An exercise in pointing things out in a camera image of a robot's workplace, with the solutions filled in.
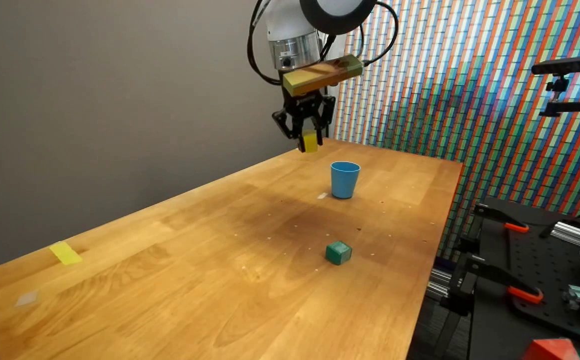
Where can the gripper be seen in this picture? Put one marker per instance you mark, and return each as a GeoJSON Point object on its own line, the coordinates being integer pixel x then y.
{"type": "Point", "coordinates": [305, 104]}

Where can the yellow block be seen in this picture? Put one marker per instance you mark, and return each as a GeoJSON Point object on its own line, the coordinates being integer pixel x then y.
{"type": "Point", "coordinates": [310, 142]}

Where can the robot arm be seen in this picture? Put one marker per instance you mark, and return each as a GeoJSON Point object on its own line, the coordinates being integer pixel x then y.
{"type": "Point", "coordinates": [290, 25]}

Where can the blue cup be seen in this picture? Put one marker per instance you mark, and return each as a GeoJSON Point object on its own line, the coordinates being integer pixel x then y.
{"type": "Point", "coordinates": [344, 180]}

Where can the green block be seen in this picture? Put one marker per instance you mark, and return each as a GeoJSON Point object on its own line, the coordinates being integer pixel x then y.
{"type": "Point", "coordinates": [338, 253]}

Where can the red block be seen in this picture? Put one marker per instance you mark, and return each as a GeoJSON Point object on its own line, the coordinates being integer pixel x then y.
{"type": "Point", "coordinates": [552, 350]}

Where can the yellow tape strip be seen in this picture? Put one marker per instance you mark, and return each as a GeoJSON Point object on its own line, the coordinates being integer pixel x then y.
{"type": "Point", "coordinates": [65, 253]}

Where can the silver aluminium bar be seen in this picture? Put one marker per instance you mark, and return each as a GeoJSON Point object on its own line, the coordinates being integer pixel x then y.
{"type": "Point", "coordinates": [572, 233]}

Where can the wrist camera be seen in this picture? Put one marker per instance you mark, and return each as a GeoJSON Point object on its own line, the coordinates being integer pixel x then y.
{"type": "Point", "coordinates": [319, 75]}

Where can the camera on mount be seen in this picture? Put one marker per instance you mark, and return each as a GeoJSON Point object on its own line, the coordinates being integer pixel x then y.
{"type": "Point", "coordinates": [567, 66]}

